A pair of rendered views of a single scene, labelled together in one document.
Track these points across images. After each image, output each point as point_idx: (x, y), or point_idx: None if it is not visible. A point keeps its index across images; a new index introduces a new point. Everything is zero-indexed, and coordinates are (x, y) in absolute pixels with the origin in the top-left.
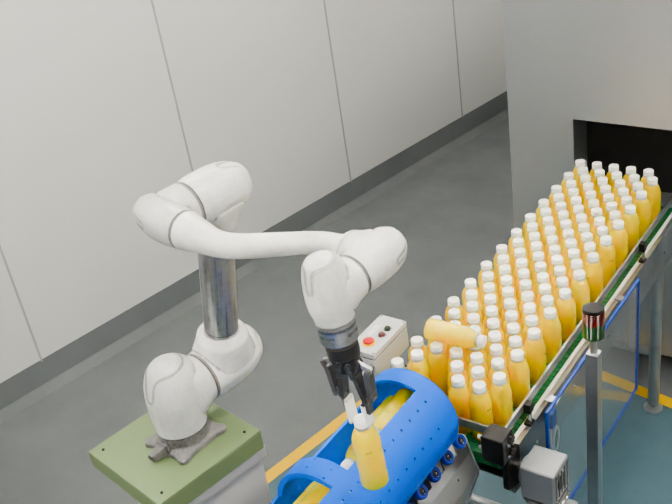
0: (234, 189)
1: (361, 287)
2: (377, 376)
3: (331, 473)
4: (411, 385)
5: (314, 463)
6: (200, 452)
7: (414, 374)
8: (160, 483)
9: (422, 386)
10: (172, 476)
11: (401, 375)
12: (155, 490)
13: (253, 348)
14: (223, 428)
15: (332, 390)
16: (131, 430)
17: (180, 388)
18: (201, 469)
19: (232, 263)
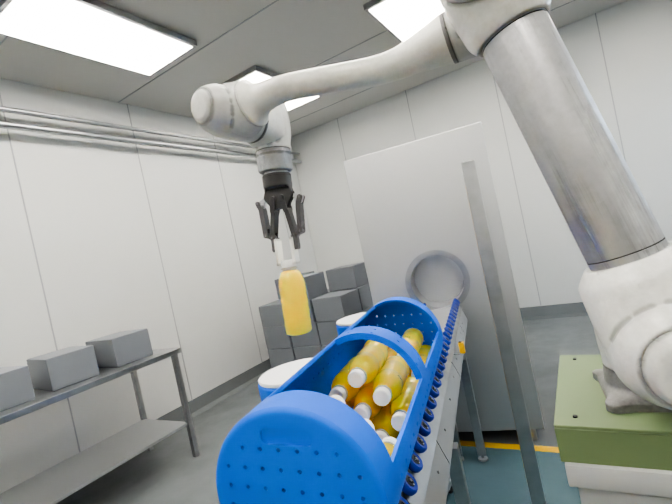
0: None
1: None
2: (345, 419)
3: (346, 332)
4: (272, 396)
5: (367, 330)
6: (598, 387)
7: (266, 405)
8: (591, 362)
9: (255, 407)
10: (589, 367)
11: (289, 397)
12: (585, 358)
13: (604, 333)
14: (606, 401)
15: (304, 227)
16: None
17: None
18: (564, 379)
19: (514, 113)
